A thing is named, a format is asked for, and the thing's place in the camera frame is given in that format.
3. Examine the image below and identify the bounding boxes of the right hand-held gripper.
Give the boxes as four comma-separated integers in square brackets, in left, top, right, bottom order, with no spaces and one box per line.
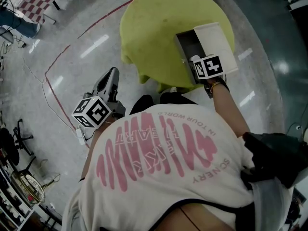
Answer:
[188,54,227,99]

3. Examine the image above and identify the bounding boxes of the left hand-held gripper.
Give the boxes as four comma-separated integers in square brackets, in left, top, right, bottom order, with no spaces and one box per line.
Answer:
[71,66,127,130]

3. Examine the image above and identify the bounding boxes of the person's right forearm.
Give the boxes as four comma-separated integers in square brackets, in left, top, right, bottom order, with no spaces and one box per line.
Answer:
[211,79,251,139]

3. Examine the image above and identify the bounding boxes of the person's left forearm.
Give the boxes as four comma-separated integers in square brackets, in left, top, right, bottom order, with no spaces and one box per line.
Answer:
[80,120,114,181]

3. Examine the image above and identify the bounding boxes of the white shelving rack with items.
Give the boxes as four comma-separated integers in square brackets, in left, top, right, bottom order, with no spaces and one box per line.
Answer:
[0,165,35,231]

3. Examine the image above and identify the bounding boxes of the person's black trousers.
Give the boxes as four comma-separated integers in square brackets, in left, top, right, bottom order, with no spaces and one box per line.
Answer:
[129,91,198,116]

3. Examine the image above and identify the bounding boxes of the white power adapter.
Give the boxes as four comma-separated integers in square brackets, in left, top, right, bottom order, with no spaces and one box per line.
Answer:
[75,128,87,146]

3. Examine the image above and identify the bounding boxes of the green cloth round table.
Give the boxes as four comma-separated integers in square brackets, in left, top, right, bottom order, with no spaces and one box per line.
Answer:
[119,0,235,94]

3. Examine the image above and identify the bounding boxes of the white pink print t-shirt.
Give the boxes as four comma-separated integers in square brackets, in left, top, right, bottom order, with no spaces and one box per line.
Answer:
[61,103,295,231]

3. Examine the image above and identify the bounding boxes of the red white checkered table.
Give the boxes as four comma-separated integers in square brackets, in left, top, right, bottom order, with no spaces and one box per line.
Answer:
[16,0,83,26]

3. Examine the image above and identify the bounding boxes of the black grey office chair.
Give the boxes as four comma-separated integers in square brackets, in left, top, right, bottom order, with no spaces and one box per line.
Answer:
[0,118,37,176]

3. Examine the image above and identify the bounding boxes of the white floor cable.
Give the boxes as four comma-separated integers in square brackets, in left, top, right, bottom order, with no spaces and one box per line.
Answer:
[21,55,81,132]

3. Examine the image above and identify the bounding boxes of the grey shoulder strap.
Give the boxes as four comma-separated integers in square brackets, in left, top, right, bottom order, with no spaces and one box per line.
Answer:
[250,177,295,231]

